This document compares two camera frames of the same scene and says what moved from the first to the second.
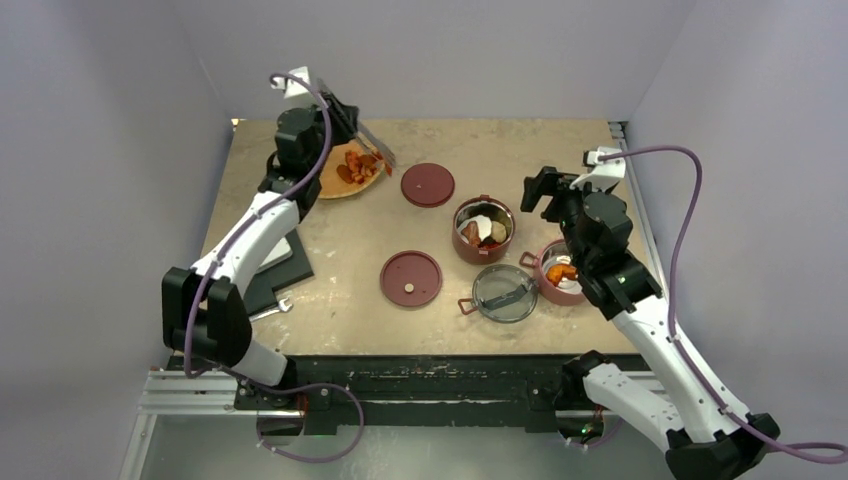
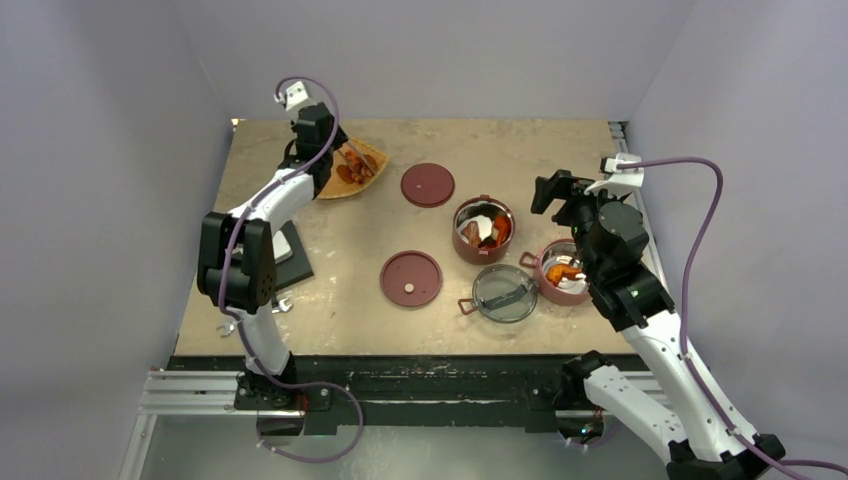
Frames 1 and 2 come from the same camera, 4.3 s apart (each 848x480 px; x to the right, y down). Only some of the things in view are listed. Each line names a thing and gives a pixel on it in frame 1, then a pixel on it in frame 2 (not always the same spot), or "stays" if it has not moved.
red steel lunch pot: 558,280 stays
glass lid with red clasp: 503,293 stays
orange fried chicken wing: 556,272 stays
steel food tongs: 366,140 -> 360,158
